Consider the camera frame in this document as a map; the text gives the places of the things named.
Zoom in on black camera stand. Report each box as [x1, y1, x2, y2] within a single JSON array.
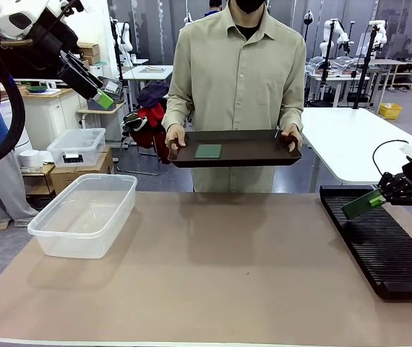
[[352, 23, 379, 109], [319, 20, 337, 106]]

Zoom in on white background work table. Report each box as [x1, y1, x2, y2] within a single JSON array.
[[121, 64, 174, 109]]

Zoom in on brown cardboard box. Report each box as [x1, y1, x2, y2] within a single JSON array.
[[48, 146, 115, 196]]

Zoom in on dark brown serving tray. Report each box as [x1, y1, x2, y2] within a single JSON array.
[[168, 129, 304, 169]]

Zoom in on green rectangular PCB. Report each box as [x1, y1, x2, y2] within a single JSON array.
[[341, 189, 382, 220]]

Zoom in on dark blue bin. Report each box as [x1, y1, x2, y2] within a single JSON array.
[[87, 96, 117, 111]]

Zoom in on person's left forearm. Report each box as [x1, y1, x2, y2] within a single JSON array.
[[280, 103, 305, 132]]

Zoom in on thin black camera cable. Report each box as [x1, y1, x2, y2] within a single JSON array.
[[372, 140, 409, 175]]

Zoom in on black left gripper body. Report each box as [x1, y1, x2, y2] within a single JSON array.
[[57, 50, 105, 101]]

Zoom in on person in blue shirt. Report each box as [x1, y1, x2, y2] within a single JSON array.
[[205, 0, 222, 17]]

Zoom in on person in beige shirt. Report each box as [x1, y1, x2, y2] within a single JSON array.
[[161, 0, 307, 193]]

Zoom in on clear plastic box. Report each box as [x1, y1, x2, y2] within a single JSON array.
[[27, 173, 138, 260]]

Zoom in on white cabinet wooden top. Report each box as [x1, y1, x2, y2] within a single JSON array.
[[17, 86, 95, 151]]

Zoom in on black face mask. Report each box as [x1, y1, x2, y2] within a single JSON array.
[[235, 0, 265, 14]]

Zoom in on small wooden side table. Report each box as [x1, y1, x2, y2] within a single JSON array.
[[75, 103, 127, 145]]

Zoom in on red black jacket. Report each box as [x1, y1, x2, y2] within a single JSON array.
[[122, 103, 174, 166]]

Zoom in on clear lidded storage box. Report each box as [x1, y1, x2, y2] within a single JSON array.
[[46, 127, 107, 168]]

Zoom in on grey flat case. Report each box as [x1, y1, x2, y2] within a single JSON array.
[[99, 76, 124, 98]]

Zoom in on person's right forearm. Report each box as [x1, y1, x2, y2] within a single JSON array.
[[161, 97, 196, 131]]

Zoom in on white cylinder container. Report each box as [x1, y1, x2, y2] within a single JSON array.
[[18, 149, 43, 171]]

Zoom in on black slotted PCB rack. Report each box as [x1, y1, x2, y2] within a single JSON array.
[[319, 184, 412, 300]]

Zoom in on stacked cardboard boxes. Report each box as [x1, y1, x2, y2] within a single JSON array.
[[75, 42, 100, 72]]

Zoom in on green square PCB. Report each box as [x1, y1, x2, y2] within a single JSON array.
[[194, 144, 223, 159]]

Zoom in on person's right hand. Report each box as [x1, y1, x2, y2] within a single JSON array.
[[165, 124, 188, 153]]

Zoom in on yellow plastic basket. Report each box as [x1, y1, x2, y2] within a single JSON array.
[[378, 103, 403, 121]]

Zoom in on white air purifier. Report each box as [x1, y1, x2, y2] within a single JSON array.
[[0, 100, 32, 151]]

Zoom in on left arm black cable sleeve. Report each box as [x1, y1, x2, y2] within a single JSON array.
[[0, 32, 26, 170]]

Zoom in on wooden shelf table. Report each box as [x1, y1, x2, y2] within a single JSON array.
[[370, 59, 412, 92]]

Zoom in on purple cloth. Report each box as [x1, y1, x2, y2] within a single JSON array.
[[136, 81, 171, 109]]

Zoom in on person's left hand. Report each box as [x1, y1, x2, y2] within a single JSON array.
[[280, 124, 304, 153]]

